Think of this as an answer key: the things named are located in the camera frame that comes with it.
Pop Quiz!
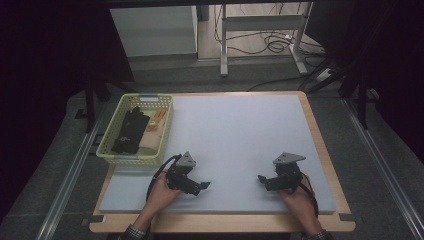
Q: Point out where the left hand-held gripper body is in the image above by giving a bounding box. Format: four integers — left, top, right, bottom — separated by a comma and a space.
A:
165, 151, 198, 196

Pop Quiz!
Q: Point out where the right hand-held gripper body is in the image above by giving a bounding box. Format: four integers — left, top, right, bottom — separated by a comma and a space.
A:
271, 151, 307, 194

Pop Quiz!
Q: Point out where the beige knit glove with label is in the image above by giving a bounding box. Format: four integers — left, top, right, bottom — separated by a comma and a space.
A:
139, 109, 168, 155

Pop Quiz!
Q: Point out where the pale green plastic basket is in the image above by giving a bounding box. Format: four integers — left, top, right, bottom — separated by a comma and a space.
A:
95, 93, 175, 168

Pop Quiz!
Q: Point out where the person's left hand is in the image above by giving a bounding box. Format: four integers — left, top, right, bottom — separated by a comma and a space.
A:
145, 171, 185, 216

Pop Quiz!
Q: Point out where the person's right hand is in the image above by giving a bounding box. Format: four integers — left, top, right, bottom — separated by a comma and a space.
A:
278, 179, 318, 222

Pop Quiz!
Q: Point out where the wooden table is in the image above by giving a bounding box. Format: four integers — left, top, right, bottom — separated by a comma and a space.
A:
89, 90, 356, 234

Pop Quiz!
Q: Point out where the white foam board mat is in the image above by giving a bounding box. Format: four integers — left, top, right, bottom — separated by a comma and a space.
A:
99, 94, 337, 215

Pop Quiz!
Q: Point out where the black metal stand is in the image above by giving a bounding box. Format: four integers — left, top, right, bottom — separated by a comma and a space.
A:
299, 56, 373, 131
74, 78, 138, 134

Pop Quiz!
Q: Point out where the white power strip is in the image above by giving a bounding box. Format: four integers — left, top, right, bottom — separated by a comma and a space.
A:
314, 68, 333, 83

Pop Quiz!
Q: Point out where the white cabinet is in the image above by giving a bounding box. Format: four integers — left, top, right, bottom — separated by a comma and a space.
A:
109, 5, 199, 58

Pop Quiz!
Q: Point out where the dark curtain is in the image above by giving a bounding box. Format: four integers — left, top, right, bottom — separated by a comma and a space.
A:
0, 0, 134, 221
306, 0, 424, 164

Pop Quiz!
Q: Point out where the left hand-held gripper black cable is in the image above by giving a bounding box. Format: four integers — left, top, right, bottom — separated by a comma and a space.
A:
145, 153, 183, 203

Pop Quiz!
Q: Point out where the hand-held gripper black cable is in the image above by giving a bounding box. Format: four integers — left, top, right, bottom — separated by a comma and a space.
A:
299, 173, 320, 218
145, 153, 183, 203

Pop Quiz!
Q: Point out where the right hand-held gripper black cable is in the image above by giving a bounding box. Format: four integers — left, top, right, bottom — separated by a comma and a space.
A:
299, 173, 320, 218

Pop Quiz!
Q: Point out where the aluminium floor rail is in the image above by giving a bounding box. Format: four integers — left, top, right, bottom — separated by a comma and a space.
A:
343, 98, 424, 240
34, 119, 101, 240

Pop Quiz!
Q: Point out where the long black floor cable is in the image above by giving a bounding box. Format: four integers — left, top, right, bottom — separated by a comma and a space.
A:
246, 74, 311, 93

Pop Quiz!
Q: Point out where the tangle of black floor cables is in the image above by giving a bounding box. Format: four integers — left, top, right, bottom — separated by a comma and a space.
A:
213, 3, 326, 56

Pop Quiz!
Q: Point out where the white metal desk frame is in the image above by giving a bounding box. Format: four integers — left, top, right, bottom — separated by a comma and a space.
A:
219, 2, 314, 78

